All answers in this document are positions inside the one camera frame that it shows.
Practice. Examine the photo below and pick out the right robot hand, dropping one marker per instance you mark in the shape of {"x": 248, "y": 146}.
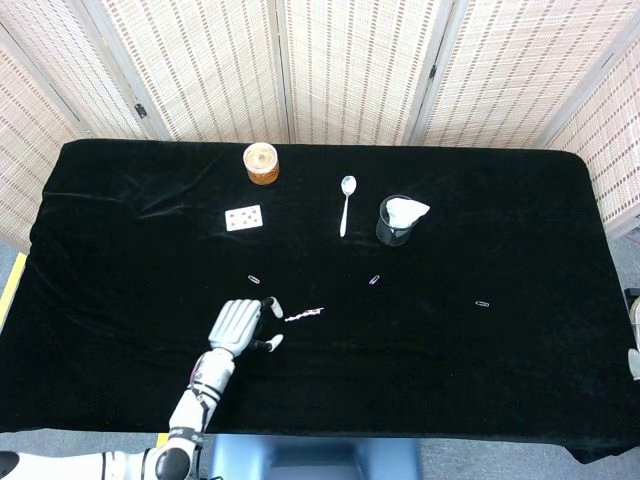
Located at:
{"x": 635, "y": 365}

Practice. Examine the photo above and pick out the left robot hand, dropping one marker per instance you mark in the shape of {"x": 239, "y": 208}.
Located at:
{"x": 235, "y": 325}

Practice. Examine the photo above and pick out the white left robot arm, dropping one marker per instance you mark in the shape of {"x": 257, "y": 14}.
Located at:
{"x": 210, "y": 380}

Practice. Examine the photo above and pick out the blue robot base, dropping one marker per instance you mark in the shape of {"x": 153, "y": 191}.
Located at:
{"x": 315, "y": 457}

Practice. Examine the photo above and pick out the black and white equipment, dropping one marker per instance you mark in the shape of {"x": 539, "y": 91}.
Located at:
{"x": 635, "y": 312}

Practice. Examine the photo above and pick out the white playing card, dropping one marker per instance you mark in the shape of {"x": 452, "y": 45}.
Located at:
{"x": 244, "y": 218}

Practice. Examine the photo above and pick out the yellow floor tape strip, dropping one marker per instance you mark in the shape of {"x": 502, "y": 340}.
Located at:
{"x": 161, "y": 439}
{"x": 12, "y": 285}

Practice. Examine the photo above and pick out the clear jar of rubber bands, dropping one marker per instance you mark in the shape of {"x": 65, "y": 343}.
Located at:
{"x": 261, "y": 162}

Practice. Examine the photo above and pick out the black velvet tablecloth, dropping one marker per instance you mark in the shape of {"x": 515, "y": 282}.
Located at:
{"x": 400, "y": 350}

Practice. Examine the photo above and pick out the black mesh pen cup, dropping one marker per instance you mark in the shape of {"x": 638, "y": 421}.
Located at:
{"x": 390, "y": 235}

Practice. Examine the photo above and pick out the white plastic spoon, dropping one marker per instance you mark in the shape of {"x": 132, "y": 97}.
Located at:
{"x": 348, "y": 185}

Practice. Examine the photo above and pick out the white crumpled cloth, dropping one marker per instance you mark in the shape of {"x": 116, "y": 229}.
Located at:
{"x": 407, "y": 210}

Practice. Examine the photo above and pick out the metal screen hinge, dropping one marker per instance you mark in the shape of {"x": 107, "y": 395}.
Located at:
{"x": 433, "y": 71}
{"x": 141, "y": 110}

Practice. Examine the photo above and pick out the woven folding screen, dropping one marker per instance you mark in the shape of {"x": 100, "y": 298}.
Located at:
{"x": 320, "y": 75}

